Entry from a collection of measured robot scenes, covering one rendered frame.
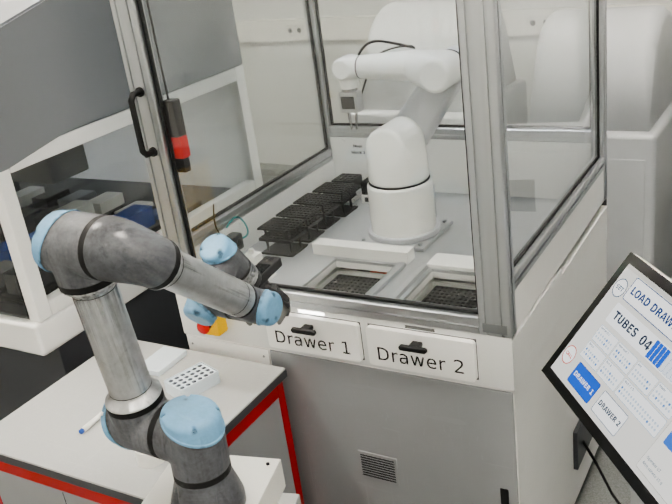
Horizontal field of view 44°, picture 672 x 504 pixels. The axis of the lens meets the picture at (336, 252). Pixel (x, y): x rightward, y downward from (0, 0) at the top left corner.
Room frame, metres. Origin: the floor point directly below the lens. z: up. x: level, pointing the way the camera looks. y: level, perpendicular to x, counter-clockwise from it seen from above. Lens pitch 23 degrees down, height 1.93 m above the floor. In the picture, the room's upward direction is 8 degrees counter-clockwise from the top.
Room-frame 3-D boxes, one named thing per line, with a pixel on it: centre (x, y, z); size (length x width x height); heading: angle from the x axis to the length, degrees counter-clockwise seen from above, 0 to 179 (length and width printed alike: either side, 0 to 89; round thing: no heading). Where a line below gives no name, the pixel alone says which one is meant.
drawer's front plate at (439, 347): (1.80, -0.17, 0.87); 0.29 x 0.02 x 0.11; 58
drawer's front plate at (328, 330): (1.97, 0.09, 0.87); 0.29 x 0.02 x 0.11; 58
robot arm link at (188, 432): (1.38, 0.33, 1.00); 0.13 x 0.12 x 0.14; 56
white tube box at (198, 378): (1.97, 0.44, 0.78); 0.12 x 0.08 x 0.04; 129
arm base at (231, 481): (1.38, 0.33, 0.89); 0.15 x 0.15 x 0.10
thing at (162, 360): (2.13, 0.55, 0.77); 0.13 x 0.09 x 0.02; 148
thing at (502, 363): (2.35, -0.20, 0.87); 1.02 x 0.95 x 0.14; 58
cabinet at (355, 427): (2.35, -0.21, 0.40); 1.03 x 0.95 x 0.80; 58
